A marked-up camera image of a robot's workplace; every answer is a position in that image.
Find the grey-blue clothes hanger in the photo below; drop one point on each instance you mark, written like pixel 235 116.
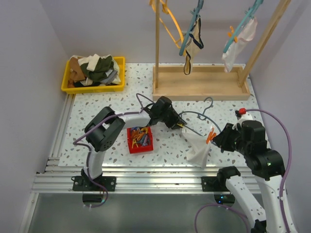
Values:
pixel 203 117

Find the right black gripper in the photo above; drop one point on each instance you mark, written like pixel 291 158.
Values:
pixel 221 139

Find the teal clothes hanger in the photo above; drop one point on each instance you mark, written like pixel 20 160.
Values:
pixel 233 33

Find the yellow plastic bin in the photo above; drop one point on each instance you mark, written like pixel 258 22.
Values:
pixel 95 89

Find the beige black-trimmed underwear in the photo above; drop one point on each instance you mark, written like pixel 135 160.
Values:
pixel 193 46

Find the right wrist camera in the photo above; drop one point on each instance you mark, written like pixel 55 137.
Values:
pixel 242 115

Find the dark green underwear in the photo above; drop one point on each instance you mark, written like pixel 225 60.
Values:
pixel 95 67

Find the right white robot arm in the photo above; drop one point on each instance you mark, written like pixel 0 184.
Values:
pixel 267 166

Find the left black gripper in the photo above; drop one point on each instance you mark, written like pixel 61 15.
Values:
pixel 175 119

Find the red clothespin bin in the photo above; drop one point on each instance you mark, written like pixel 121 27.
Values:
pixel 147 148

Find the white lettered underwear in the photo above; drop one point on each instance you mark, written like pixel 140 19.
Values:
pixel 198 153

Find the pile of clothes in bin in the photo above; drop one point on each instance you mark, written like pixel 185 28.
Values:
pixel 77 78

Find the orange clothes hanger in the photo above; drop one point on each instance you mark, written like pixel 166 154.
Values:
pixel 162 15

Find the wooden drying rack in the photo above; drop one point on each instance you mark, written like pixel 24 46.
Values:
pixel 212 81

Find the colourful clothespins pile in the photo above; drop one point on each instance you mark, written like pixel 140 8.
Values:
pixel 139 136

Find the aluminium rail frame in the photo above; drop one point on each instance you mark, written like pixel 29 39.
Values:
pixel 157 191

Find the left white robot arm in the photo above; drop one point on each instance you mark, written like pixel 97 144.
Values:
pixel 103 130

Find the orange clothespin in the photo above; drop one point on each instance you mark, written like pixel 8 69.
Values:
pixel 211 135

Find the pink white underwear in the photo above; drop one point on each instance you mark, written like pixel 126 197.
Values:
pixel 246 35

